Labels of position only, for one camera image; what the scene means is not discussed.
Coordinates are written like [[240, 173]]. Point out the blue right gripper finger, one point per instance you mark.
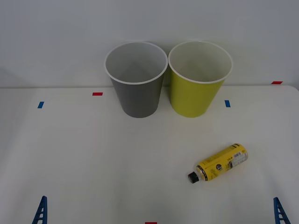
[[281, 214]]

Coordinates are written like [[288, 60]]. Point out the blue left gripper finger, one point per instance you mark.
[[41, 213]]

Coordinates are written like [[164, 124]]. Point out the yellow bottle with black cap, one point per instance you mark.
[[222, 162]]

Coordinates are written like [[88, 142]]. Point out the yellow-green plastic waste bin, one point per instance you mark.
[[191, 98]]

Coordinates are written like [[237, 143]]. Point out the grey plastic waste bin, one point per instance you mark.
[[140, 98]]

